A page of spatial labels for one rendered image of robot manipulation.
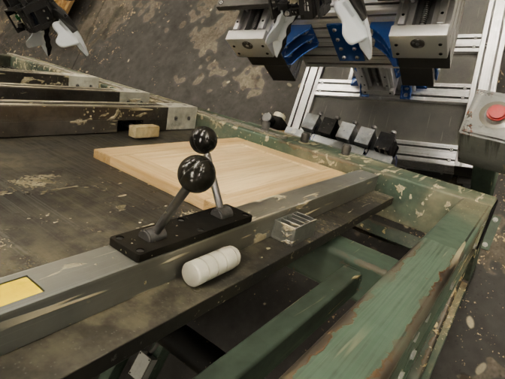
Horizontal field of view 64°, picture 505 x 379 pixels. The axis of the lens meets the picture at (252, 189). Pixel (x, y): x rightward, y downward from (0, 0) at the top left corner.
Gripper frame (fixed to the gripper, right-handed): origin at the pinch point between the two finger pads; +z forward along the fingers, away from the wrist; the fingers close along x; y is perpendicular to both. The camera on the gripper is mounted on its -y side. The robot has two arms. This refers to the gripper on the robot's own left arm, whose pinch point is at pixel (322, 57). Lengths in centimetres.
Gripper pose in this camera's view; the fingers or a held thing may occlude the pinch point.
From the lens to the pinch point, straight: 66.4
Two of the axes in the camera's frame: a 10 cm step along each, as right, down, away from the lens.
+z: 2.1, 7.4, 6.4
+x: 8.5, 1.8, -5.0
